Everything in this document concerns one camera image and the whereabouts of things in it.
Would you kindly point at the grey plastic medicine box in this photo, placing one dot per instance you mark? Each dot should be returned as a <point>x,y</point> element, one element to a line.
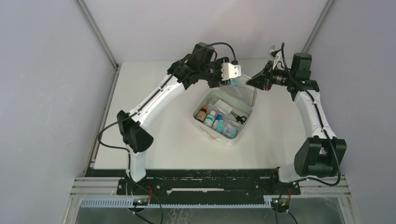
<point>238,106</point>

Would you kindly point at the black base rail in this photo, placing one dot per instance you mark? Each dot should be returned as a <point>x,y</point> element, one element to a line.
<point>201,187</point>

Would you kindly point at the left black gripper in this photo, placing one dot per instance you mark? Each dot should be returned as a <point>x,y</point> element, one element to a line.
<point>218,82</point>

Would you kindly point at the right circuit board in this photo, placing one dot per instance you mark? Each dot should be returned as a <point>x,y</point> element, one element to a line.
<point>283,202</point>

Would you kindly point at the blue cotton ball pack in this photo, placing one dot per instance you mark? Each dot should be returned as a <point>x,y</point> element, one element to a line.
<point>236,91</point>

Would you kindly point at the teal bagged bandage pack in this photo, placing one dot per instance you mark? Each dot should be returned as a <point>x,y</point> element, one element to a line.
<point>230,129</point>

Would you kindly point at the clear plastic swab pack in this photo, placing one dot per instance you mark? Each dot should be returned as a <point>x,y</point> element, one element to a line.
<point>223,107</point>

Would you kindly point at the black handled medical scissors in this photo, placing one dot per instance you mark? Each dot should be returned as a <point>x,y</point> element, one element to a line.
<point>239,119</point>

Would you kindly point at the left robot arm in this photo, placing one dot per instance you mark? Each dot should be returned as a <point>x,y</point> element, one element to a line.
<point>206,62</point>

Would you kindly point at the left circuit board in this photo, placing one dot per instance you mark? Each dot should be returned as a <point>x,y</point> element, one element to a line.
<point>140,202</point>

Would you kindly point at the brown bottle orange cap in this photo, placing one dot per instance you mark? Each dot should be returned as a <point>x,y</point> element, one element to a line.
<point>201,114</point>

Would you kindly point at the white bottle green label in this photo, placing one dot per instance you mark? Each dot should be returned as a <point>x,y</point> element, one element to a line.
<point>210,118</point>

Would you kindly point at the grey box lid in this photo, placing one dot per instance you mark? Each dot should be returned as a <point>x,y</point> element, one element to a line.
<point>250,92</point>

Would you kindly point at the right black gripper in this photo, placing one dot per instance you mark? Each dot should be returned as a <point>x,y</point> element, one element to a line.
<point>264,80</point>

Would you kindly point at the circuit board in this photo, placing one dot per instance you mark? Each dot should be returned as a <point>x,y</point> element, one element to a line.
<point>140,202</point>
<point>283,202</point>

